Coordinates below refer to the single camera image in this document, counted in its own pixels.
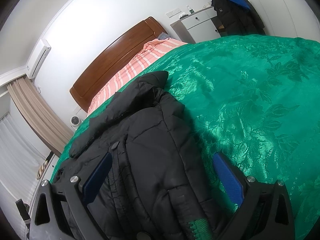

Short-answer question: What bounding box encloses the white air conditioner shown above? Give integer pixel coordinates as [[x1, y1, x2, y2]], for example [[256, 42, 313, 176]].
[[26, 39, 52, 80]]

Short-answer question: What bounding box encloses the black puffer jacket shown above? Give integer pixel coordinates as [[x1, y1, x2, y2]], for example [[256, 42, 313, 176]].
[[51, 70, 240, 240]]

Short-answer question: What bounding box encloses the black coat on chair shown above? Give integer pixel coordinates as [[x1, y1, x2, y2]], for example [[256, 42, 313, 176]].
[[211, 0, 265, 37]]

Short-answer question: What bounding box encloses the beige curtain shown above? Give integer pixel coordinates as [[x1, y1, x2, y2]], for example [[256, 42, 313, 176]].
[[7, 76, 74, 158]]

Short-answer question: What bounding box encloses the white sheer curtain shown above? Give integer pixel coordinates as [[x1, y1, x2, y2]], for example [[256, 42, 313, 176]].
[[0, 112, 50, 205]]

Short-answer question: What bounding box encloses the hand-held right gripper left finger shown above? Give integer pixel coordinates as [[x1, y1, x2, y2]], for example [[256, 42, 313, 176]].
[[29, 152, 113, 240]]

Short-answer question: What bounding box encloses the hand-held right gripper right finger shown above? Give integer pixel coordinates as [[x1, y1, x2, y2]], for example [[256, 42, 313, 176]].
[[212, 152, 295, 240]]

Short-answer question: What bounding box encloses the white wardrobe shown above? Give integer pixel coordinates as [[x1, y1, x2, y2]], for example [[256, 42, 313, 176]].
[[205, 0, 320, 40]]

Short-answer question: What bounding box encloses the green patterned blanket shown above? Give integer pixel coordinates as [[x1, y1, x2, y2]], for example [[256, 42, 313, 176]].
[[49, 34, 320, 240]]

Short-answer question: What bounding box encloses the dark object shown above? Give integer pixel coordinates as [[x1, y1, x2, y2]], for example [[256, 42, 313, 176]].
[[15, 199, 30, 225]]

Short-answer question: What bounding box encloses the white desk with drawers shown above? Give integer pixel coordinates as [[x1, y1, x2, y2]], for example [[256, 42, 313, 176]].
[[170, 6, 220, 44]]

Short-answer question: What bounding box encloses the wooden bed headboard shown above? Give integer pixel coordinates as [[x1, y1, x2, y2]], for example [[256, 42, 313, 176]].
[[69, 17, 168, 113]]

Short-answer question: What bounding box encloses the white round fan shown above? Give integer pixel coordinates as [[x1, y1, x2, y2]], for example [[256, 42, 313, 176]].
[[70, 116, 84, 130]]

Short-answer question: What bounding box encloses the striped cushion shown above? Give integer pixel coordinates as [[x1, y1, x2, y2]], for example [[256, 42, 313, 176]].
[[36, 160, 49, 180]]

